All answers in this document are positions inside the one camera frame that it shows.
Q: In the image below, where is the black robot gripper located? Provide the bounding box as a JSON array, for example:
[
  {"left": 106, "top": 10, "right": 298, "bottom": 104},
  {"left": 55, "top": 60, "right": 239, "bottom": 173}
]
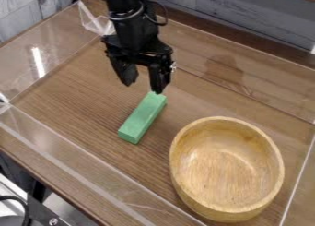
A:
[{"left": 103, "top": 11, "right": 174, "bottom": 94}]

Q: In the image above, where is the green rectangular block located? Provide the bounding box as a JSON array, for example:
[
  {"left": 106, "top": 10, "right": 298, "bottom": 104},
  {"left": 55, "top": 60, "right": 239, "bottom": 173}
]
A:
[{"left": 118, "top": 92, "right": 167, "bottom": 144}]

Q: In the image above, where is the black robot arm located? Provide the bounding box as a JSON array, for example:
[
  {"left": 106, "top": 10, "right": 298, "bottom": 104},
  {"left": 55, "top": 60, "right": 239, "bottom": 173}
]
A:
[{"left": 103, "top": 0, "right": 175, "bottom": 94}]

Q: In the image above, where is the brown wooden bowl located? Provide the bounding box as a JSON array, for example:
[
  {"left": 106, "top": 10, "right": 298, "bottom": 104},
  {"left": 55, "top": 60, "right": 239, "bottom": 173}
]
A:
[{"left": 169, "top": 116, "right": 286, "bottom": 223}]

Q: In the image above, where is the clear acrylic corner bracket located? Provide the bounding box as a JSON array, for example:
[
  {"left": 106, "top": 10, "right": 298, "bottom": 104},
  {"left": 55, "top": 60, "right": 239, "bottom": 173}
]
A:
[{"left": 78, "top": 1, "right": 117, "bottom": 36}]

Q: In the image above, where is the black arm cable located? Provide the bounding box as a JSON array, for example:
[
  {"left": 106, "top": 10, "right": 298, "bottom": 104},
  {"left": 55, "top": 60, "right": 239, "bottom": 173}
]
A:
[{"left": 143, "top": 0, "right": 170, "bottom": 27}]

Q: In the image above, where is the clear acrylic enclosure wall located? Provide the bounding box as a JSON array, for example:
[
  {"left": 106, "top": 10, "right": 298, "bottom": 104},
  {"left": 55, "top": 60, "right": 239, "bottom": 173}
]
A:
[{"left": 0, "top": 6, "right": 315, "bottom": 226}]

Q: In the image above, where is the black cable at bottom left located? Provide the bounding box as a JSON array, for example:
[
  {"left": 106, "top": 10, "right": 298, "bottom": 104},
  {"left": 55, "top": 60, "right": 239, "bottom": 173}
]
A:
[{"left": 0, "top": 195, "right": 32, "bottom": 226}]

